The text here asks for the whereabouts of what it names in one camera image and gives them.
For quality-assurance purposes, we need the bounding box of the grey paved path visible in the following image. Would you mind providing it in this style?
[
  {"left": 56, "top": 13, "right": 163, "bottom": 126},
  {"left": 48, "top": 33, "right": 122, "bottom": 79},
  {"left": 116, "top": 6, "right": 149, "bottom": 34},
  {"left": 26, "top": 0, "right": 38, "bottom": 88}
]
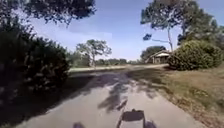
[{"left": 13, "top": 68, "right": 208, "bottom": 128}]

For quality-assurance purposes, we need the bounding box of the dry brown grass ground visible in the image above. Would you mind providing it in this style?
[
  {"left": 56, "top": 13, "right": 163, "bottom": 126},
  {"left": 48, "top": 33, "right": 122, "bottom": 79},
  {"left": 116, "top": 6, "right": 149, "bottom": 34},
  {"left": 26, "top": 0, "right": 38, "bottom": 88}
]
[{"left": 128, "top": 64, "right": 224, "bottom": 128}]

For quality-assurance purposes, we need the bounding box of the overhanging dark tree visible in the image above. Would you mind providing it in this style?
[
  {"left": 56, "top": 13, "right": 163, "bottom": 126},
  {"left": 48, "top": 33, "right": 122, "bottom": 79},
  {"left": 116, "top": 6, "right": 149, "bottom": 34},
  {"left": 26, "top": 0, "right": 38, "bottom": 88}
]
[{"left": 0, "top": 0, "right": 97, "bottom": 28}]

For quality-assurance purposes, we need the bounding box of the round dark tree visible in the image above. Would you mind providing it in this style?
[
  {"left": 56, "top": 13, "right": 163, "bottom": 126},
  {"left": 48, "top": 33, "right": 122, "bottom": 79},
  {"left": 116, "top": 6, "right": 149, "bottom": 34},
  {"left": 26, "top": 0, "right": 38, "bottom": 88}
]
[{"left": 139, "top": 45, "right": 167, "bottom": 63}]

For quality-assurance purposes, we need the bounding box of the tall pale-trunk tree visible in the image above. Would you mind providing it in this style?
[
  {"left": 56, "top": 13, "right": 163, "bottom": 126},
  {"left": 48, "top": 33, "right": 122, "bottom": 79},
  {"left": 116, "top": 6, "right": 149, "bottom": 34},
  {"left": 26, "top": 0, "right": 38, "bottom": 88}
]
[{"left": 139, "top": 0, "right": 189, "bottom": 53}]

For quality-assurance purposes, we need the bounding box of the distant row of trees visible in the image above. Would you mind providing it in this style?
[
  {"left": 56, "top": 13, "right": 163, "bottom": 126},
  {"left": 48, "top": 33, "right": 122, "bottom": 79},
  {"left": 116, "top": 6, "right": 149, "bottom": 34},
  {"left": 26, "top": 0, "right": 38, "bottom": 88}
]
[{"left": 68, "top": 53, "right": 144, "bottom": 68}]

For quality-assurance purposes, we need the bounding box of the large dark bush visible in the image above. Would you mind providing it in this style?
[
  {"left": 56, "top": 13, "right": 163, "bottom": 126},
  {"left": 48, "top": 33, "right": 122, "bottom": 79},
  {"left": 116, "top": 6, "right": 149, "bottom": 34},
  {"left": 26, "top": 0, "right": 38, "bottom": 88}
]
[{"left": 0, "top": 18, "right": 72, "bottom": 99}]

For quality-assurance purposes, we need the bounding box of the open shelter building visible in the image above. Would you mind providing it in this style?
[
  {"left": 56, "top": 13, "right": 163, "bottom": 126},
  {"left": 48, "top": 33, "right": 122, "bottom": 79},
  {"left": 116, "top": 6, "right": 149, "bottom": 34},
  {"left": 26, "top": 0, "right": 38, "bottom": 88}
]
[{"left": 145, "top": 49, "right": 173, "bottom": 65}]

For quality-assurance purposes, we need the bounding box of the large green bush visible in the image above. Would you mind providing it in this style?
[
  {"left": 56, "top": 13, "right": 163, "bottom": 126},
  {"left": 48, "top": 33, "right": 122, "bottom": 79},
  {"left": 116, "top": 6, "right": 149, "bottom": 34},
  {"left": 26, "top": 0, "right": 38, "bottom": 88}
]
[{"left": 167, "top": 39, "right": 224, "bottom": 72}]

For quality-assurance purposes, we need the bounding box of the pale road strip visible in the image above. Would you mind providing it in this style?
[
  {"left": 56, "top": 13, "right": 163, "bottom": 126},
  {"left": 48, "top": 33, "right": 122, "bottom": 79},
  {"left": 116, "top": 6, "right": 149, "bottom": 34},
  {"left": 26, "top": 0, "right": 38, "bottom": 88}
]
[{"left": 68, "top": 64, "right": 168, "bottom": 73}]

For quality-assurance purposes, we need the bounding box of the spreading lone tree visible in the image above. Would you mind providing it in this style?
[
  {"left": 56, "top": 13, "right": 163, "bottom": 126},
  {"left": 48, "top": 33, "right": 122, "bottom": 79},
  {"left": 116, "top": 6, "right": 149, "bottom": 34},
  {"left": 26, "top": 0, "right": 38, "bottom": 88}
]
[{"left": 75, "top": 38, "right": 113, "bottom": 68}]

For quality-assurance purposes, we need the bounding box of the tall dark-crown tree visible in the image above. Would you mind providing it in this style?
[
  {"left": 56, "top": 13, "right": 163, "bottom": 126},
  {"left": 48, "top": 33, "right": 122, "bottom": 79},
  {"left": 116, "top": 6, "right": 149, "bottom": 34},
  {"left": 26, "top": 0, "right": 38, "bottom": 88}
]
[{"left": 176, "top": 0, "right": 224, "bottom": 48}]

